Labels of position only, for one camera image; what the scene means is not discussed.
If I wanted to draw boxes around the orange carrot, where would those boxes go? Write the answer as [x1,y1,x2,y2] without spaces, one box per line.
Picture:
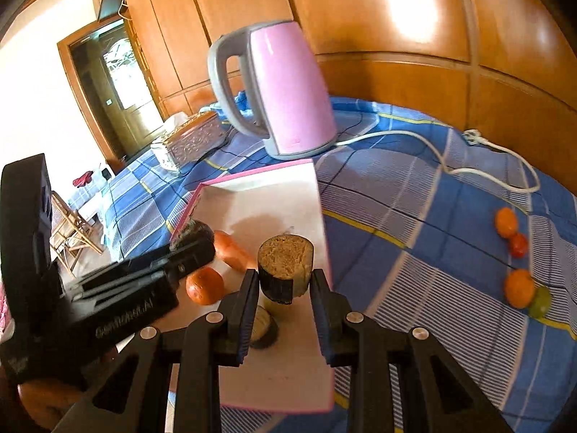
[213,231,258,274]

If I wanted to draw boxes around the large orange tangerine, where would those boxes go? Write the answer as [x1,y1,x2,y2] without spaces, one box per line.
[185,267,226,306]

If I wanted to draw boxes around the eggplant chunk with pale face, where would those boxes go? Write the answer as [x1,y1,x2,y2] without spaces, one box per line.
[257,235,314,305]

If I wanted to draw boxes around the small eggplant end piece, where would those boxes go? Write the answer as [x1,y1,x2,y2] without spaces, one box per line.
[250,305,279,350]

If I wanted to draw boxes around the green tomato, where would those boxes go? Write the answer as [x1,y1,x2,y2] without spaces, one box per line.
[528,287,552,319]

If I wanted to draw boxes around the dark round eggplant slice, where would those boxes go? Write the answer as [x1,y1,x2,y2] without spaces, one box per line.
[170,218,214,252]

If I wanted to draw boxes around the left human hand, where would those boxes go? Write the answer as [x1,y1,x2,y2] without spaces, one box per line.
[14,346,119,431]

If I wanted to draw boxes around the wooden rattan chair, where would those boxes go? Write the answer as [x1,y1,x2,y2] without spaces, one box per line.
[50,191,103,277]

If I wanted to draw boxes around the silver ornate tissue box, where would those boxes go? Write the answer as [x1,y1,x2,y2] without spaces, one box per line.
[150,110,226,172]

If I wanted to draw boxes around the wooden door with window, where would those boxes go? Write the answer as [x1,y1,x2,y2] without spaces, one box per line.
[57,16,164,173]

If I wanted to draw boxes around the blue plaid tablecloth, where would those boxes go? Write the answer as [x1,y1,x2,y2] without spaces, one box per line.
[66,92,577,433]

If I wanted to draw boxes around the red tomato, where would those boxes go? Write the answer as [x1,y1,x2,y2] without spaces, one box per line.
[508,233,529,259]

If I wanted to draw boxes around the pink electric kettle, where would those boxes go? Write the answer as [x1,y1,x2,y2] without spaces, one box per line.
[207,21,338,160]

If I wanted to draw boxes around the small far orange tangerine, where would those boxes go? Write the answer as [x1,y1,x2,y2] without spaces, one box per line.
[494,207,518,240]

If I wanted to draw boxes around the white kettle power cord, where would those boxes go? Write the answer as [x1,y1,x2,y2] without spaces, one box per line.
[332,128,542,195]

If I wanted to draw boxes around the wooden wall panelling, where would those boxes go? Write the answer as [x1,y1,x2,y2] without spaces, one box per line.
[93,0,576,189]

